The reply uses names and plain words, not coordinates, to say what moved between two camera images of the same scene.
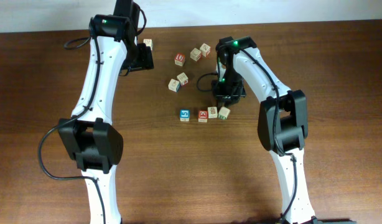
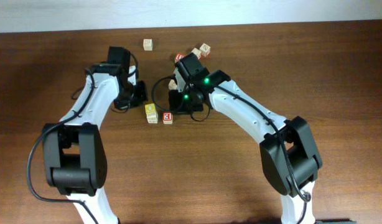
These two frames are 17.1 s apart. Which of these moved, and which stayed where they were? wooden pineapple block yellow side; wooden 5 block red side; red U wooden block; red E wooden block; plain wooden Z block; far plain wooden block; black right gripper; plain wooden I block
Moved: wooden pineapple block yellow side; black right gripper; red E wooden block; wooden 5 block red side
Stayed: far plain wooden block; plain wooden Z block; plain wooden I block; red U wooden block
